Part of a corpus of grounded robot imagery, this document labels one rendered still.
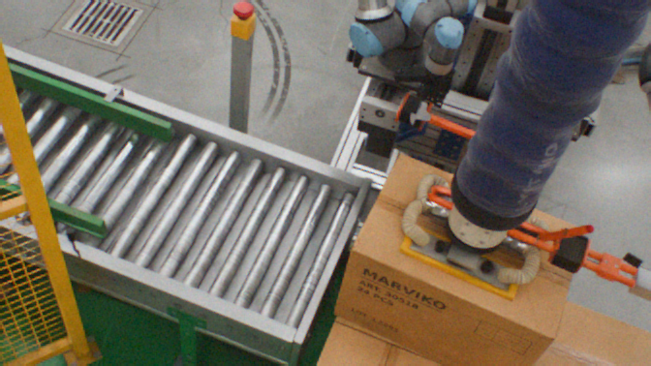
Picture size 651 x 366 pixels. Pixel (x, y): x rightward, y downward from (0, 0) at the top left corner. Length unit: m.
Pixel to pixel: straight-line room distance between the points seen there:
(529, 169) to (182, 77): 2.32
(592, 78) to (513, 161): 0.31
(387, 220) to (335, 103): 1.63
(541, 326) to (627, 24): 0.94
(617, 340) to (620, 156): 1.48
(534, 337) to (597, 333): 0.56
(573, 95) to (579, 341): 1.22
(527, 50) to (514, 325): 0.86
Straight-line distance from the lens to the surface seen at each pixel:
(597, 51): 1.64
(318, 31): 4.19
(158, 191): 2.79
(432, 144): 2.75
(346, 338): 2.53
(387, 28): 2.36
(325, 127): 3.73
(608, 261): 2.25
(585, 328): 2.79
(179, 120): 2.93
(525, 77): 1.72
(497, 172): 1.93
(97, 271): 2.65
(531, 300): 2.27
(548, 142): 1.85
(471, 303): 2.22
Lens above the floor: 2.80
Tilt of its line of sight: 53 degrees down
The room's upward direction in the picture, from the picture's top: 11 degrees clockwise
